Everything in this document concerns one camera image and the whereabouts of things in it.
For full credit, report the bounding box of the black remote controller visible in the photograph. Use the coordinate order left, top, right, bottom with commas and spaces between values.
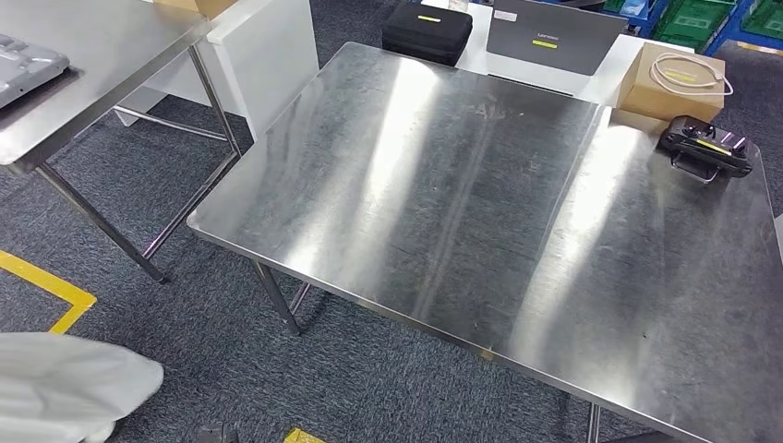
657, 114, 754, 185

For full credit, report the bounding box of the coiled white cable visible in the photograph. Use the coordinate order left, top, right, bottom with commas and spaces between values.
648, 52, 735, 98

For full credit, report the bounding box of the blue storage shelf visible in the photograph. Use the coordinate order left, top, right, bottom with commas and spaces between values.
623, 0, 783, 59

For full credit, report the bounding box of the steel workbench table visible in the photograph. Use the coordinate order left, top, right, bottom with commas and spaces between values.
186, 41, 783, 443

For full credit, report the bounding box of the black zip case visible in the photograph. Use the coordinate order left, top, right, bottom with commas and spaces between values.
380, 1, 474, 67

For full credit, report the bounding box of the green plastic crate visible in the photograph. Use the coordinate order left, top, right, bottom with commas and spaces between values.
651, 0, 740, 44
602, 0, 650, 17
740, 0, 783, 41

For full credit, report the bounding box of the black robot left foot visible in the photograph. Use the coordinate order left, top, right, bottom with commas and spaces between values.
194, 422, 241, 443

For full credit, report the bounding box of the grey stamped metal part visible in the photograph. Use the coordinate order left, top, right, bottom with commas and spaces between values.
0, 33, 71, 112

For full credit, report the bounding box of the white cabinet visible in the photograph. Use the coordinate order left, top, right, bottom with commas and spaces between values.
113, 0, 320, 143

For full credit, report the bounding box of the grey closed laptop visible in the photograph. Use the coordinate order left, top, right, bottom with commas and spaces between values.
486, 0, 630, 78

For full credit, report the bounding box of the brown cardboard box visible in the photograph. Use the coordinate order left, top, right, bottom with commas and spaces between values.
614, 41, 728, 124
152, 0, 238, 19

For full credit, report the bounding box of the steel side table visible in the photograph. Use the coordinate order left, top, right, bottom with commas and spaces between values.
0, 0, 243, 285

